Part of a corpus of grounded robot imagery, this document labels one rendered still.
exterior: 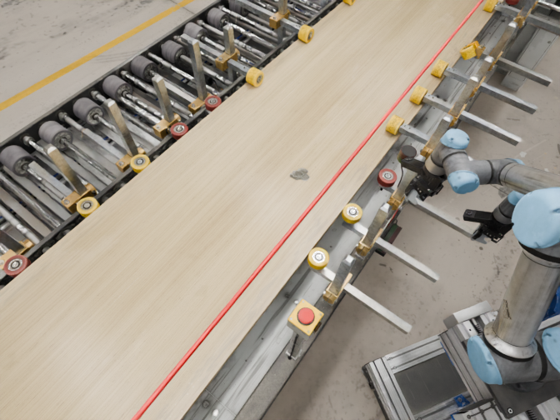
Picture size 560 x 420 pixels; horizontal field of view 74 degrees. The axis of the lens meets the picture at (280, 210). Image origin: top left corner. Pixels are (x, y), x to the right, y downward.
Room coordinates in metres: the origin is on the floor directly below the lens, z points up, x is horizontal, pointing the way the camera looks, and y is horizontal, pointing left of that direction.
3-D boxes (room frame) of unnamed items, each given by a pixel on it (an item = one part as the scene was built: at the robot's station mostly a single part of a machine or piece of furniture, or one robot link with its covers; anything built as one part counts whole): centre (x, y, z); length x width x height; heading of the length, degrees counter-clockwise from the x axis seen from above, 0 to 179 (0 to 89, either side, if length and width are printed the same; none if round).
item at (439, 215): (0.87, -0.62, 0.84); 0.43 x 0.03 x 0.04; 56
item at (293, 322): (0.26, -0.08, 1.18); 0.07 x 0.07 x 0.08; 56
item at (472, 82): (1.31, -0.78, 0.94); 0.04 x 0.04 x 0.48; 56
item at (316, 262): (0.57, -0.16, 0.85); 0.08 x 0.08 x 0.11
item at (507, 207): (0.73, -0.83, 1.13); 0.09 x 0.08 x 0.11; 63
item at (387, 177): (0.97, -0.46, 0.85); 0.08 x 0.08 x 0.11
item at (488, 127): (1.31, -0.85, 0.95); 0.50 x 0.04 x 0.04; 56
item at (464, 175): (0.69, -0.55, 1.32); 0.11 x 0.11 x 0.08; 7
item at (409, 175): (0.89, -0.51, 0.90); 0.04 x 0.04 x 0.48; 56
